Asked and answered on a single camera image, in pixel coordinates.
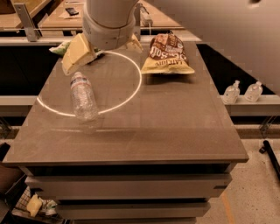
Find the clear plastic water bottle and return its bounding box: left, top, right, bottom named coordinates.
left=70, top=72, right=98, bottom=122

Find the black phone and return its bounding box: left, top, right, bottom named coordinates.
left=66, top=8, right=79, bottom=16

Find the clear sanitizer bottle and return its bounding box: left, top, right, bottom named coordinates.
left=244, top=81, right=263, bottom=102
left=223, top=80, right=240, bottom=103

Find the brown yellow chip bag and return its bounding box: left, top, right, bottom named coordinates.
left=141, top=33, right=195, bottom=74

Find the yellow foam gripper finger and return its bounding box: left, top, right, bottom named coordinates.
left=62, top=33, right=96, bottom=76
left=125, top=34, right=144, bottom=53

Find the white power strip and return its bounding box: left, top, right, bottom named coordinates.
left=140, top=6, right=153, bottom=26

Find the grey metal bracket left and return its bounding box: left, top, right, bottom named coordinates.
left=14, top=3, right=40, bottom=42

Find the clear sanitizer bottle right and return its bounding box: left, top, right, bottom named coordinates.
left=244, top=81, right=263, bottom=102

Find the grey table with drawers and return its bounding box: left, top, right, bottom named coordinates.
left=3, top=42, right=248, bottom=224

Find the yellow sponge in basket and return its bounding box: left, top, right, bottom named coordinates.
left=26, top=194, right=42, bottom=217

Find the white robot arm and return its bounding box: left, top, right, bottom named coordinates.
left=62, top=0, right=139, bottom=76

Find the green snack bag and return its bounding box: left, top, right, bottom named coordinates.
left=49, top=41, right=103, bottom=57

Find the clear sanitizer bottle left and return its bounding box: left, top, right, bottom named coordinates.
left=223, top=80, right=240, bottom=103

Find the black chair leg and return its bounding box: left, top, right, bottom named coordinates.
left=259, top=140, right=280, bottom=180

